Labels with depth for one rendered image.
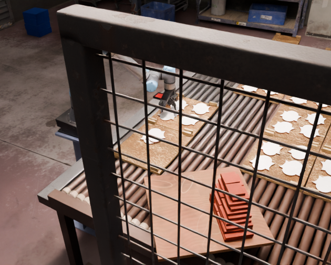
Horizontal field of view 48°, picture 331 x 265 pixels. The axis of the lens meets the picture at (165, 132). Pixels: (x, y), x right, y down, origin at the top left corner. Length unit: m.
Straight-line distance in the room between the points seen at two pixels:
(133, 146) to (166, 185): 0.51
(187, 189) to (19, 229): 1.77
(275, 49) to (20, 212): 3.21
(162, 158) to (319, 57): 1.95
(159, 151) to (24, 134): 2.33
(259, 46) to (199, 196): 1.56
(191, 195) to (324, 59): 1.58
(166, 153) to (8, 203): 1.73
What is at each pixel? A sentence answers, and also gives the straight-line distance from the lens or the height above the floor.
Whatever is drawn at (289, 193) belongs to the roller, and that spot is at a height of 0.92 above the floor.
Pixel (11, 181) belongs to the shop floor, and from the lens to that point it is 3.73.
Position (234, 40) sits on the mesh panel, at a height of 2.21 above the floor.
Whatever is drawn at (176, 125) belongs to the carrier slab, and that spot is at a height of 0.94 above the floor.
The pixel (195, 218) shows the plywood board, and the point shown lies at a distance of 1.73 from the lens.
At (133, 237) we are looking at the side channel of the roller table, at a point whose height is 0.95.
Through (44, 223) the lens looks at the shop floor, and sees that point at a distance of 3.25.
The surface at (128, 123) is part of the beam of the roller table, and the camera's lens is 2.55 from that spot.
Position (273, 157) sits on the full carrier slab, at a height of 0.94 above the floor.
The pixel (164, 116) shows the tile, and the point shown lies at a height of 0.94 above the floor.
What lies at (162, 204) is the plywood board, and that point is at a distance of 1.78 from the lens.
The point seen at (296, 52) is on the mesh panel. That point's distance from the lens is 0.29.
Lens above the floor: 2.32
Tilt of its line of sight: 35 degrees down
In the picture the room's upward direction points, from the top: 1 degrees counter-clockwise
